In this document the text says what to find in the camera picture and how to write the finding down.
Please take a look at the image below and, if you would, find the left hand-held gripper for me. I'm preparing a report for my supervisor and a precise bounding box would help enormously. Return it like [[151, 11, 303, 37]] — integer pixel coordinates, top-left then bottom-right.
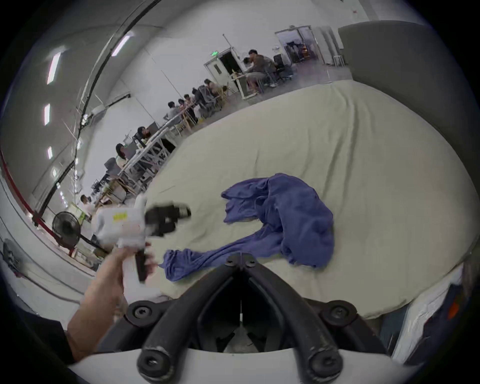
[[91, 194, 192, 286]]

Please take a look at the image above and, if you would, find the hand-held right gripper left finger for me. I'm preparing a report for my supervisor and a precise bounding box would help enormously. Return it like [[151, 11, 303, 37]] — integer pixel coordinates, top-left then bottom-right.
[[98, 254, 241, 383]]

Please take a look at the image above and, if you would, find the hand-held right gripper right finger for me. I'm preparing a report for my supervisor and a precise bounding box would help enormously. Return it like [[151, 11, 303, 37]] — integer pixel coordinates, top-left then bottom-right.
[[240, 254, 388, 383]]

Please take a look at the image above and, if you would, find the person's left forearm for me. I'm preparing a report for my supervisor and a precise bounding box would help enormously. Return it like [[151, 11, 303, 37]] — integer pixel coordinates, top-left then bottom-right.
[[67, 260, 125, 363]]

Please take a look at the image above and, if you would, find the person's left hand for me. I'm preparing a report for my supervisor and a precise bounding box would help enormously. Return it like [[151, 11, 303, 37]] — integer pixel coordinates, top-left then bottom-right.
[[106, 242, 158, 292]]

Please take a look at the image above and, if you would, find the row of tables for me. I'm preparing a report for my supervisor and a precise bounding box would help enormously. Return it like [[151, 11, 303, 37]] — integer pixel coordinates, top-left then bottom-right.
[[98, 73, 250, 205]]

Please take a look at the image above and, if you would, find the black standing fan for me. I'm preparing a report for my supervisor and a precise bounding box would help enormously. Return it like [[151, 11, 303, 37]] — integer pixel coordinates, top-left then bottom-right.
[[51, 211, 82, 258]]

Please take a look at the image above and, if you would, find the dark blue shirt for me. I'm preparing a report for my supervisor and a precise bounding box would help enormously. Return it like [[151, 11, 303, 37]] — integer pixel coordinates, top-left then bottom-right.
[[159, 173, 335, 283]]

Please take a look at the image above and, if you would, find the person's body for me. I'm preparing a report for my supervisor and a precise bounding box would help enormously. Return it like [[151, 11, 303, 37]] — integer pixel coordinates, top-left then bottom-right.
[[20, 310, 76, 376]]

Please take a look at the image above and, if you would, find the group of people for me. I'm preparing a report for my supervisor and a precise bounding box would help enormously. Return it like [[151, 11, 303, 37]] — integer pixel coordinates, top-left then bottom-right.
[[79, 78, 226, 218]]

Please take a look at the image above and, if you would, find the black office chair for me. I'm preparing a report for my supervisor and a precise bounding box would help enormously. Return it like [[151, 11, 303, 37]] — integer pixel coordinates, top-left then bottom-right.
[[272, 54, 294, 83]]

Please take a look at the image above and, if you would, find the bed with beige sheet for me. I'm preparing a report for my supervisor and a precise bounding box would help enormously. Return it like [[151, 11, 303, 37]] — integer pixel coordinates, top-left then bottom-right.
[[144, 80, 478, 320]]

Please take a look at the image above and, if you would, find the grey padded headboard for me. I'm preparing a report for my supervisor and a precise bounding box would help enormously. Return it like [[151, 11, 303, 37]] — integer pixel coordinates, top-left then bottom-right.
[[338, 20, 480, 181]]

